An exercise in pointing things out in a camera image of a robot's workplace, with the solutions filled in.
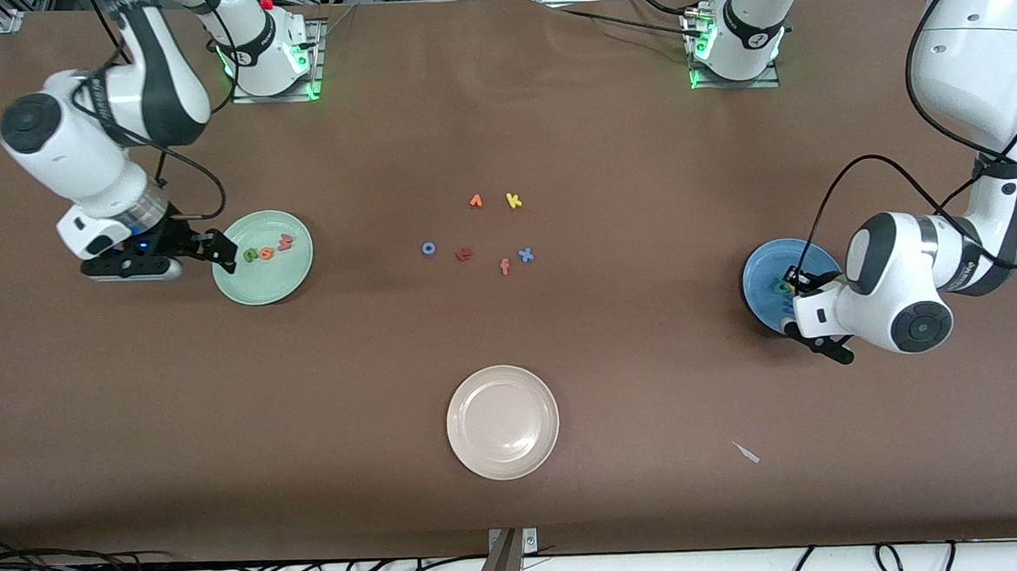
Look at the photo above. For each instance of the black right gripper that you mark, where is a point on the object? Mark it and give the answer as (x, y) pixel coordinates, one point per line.
(177, 236)

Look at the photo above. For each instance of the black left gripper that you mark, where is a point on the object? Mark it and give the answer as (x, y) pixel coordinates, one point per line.
(802, 280)

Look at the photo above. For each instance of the green foam letter n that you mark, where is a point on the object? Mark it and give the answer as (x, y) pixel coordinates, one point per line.
(251, 255)

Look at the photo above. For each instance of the pink foam letter w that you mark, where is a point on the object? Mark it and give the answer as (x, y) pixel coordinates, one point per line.
(285, 241)

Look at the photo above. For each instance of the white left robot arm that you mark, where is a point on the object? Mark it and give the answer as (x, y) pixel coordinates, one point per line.
(967, 61)

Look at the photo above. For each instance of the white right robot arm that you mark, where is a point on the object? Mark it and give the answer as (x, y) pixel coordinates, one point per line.
(75, 160)

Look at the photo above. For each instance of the blue plate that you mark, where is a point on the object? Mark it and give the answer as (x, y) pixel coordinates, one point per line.
(761, 281)

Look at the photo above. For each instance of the green plate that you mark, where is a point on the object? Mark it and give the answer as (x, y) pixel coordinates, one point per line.
(273, 280)

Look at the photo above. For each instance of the small grey tape scrap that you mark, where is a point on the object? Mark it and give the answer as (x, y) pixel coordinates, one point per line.
(746, 452)

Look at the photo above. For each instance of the red foam letter t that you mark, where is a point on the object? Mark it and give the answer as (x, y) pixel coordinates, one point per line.
(464, 254)

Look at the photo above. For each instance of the blue foam letter x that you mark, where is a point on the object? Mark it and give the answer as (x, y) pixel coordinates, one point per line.
(525, 254)

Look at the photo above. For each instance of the pink foam letter f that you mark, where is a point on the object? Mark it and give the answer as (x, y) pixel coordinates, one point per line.
(505, 267)

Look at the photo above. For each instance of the yellow foam letter k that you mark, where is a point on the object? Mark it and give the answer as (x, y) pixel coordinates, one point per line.
(513, 201)

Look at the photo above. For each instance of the beige plate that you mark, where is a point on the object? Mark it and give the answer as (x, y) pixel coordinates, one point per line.
(503, 422)

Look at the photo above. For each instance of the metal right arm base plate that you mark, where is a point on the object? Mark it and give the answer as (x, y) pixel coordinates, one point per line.
(272, 98)

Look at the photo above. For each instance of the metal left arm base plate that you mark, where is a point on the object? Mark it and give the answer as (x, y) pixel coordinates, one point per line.
(733, 85)

